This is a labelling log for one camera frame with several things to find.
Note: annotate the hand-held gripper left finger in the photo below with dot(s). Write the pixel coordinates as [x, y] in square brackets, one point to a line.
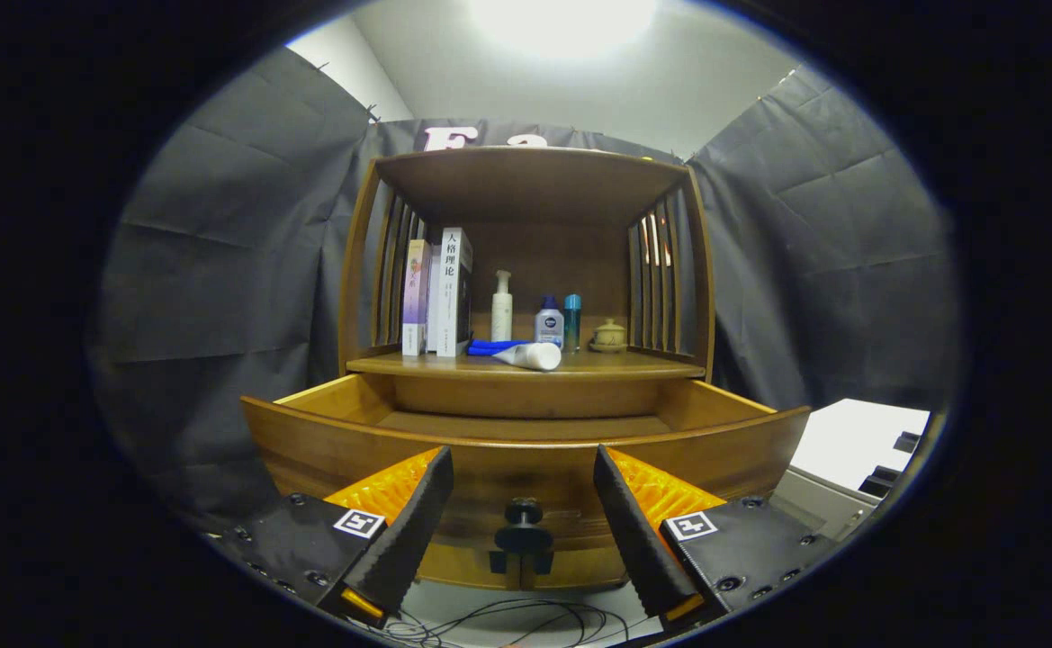
[418, 531]

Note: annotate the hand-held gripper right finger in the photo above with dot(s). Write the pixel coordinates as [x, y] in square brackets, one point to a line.
[633, 531]

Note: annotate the black round drawer knob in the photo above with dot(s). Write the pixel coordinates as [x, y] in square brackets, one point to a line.
[524, 538]

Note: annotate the brown wooden drawer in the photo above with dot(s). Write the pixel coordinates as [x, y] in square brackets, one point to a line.
[508, 468]

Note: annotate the white cleanser tube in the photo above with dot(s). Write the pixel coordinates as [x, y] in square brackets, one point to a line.
[534, 356]

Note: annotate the wooden cabinet door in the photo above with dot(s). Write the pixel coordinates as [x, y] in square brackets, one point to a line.
[454, 567]
[588, 567]

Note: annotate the brown wooden countertop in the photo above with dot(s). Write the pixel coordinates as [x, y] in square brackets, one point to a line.
[633, 363]

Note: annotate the brown wooden cabinet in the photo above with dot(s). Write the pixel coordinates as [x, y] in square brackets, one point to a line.
[526, 180]

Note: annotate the tan lidded teacup with saucer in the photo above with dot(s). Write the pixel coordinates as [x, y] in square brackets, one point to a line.
[608, 337]

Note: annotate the blue folded cloth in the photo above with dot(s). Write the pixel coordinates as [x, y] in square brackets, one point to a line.
[485, 346]

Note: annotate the teal bottle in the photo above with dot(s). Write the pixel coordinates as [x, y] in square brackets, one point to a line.
[572, 324]

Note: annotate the white bottle with blue pump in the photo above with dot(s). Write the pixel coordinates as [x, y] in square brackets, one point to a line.
[549, 326]

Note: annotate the thin white book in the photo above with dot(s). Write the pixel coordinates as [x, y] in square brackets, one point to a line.
[434, 306]

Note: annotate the purple book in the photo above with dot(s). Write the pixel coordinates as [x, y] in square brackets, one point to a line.
[416, 297]

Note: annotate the thick white and black book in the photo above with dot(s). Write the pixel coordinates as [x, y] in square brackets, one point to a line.
[450, 297]

